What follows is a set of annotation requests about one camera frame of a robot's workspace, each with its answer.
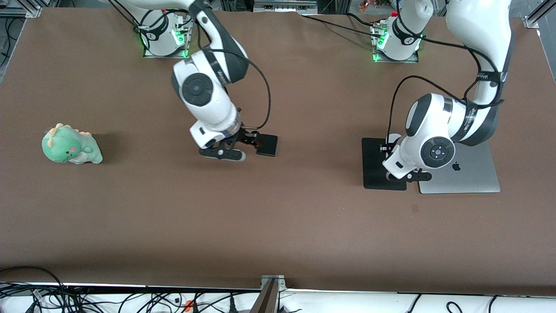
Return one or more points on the black mouse pad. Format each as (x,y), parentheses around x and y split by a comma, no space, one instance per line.
(373,174)

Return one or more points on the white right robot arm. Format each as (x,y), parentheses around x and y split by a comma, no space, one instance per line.
(204,108)

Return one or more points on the green dinosaur plush toy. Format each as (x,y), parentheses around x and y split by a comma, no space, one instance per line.
(65,145)

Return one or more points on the grey metal frame bracket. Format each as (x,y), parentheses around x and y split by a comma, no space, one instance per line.
(284,5)

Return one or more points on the aluminium frame profile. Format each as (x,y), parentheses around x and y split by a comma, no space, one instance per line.
(536,17)
(17,13)

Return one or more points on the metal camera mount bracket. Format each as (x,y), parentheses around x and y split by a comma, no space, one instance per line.
(271,300)

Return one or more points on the black phone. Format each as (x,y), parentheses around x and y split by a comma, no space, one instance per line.
(269,145)

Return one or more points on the brown table cover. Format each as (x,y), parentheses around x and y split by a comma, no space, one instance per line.
(278,226)

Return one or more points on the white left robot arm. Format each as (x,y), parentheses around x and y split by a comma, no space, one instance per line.
(478,26)

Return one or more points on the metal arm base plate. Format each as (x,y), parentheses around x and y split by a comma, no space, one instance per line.
(415,60)
(150,55)

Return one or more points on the grey closed laptop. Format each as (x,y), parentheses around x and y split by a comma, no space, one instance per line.
(478,178)

